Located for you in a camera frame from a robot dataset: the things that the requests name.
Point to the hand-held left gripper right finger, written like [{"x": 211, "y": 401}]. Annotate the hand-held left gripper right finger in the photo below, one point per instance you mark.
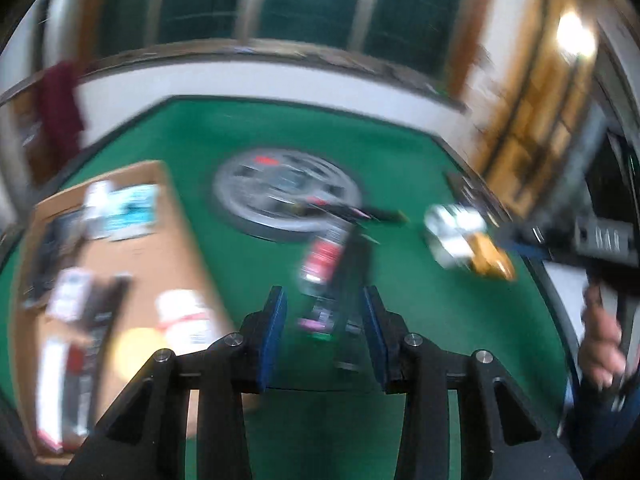
[{"x": 377, "y": 340}]

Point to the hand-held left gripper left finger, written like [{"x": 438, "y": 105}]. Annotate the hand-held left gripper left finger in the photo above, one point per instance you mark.
[{"x": 272, "y": 340}]

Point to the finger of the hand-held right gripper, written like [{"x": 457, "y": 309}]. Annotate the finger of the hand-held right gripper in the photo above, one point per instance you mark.
[{"x": 530, "y": 245}]

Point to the long black box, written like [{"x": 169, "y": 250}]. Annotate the long black box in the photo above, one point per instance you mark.
[{"x": 352, "y": 285}]

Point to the silver can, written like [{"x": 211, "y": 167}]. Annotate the silver can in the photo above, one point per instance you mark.
[{"x": 455, "y": 232}]

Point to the white jar with red band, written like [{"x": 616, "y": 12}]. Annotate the white jar with red band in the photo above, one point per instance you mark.
[{"x": 182, "y": 317}]

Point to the clear pack with red label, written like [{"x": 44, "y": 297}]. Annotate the clear pack with red label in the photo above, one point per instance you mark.
[{"x": 322, "y": 260}]

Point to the cardboard box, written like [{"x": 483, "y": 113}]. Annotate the cardboard box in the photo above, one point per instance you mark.
[{"x": 170, "y": 260}]

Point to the black pen with yellow tip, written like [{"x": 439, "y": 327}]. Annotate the black pen with yellow tip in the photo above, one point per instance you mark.
[{"x": 350, "y": 212}]

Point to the yellow cylindrical container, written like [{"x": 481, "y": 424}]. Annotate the yellow cylindrical container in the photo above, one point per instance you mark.
[{"x": 135, "y": 352}]

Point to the black rectangular case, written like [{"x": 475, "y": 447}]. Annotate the black rectangular case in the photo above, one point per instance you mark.
[{"x": 107, "y": 312}]

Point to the teal and white box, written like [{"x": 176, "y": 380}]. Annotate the teal and white box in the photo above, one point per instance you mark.
[{"x": 130, "y": 212}]

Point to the white labelled packet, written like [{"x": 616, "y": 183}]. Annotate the white labelled packet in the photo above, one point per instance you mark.
[{"x": 70, "y": 292}]

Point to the person's right forearm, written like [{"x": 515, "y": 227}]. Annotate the person's right forearm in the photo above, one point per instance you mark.
[{"x": 600, "y": 435}]

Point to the person's right hand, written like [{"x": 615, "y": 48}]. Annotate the person's right hand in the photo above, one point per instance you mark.
[{"x": 605, "y": 350}]

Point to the yellow toy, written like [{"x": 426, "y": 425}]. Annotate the yellow toy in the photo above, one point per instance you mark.
[{"x": 492, "y": 260}]

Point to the black tray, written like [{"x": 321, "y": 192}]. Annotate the black tray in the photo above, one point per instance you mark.
[{"x": 475, "y": 195}]

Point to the yellow wooden door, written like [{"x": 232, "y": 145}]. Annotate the yellow wooden door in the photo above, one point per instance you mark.
[{"x": 540, "y": 85}]

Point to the round grey table centre panel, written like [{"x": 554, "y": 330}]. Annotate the round grey table centre panel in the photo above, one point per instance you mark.
[{"x": 270, "y": 190}]

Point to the white plastic bottle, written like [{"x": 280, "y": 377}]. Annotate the white plastic bottle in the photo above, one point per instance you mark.
[{"x": 97, "y": 205}]

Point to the black plastic packet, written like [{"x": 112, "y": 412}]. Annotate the black plastic packet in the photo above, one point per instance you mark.
[{"x": 50, "y": 255}]

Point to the dark red cloth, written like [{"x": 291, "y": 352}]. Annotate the dark red cloth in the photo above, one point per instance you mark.
[{"x": 60, "y": 105}]

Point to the wooden framed window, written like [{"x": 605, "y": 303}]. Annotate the wooden framed window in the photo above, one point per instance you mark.
[{"x": 300, "y": 5}]

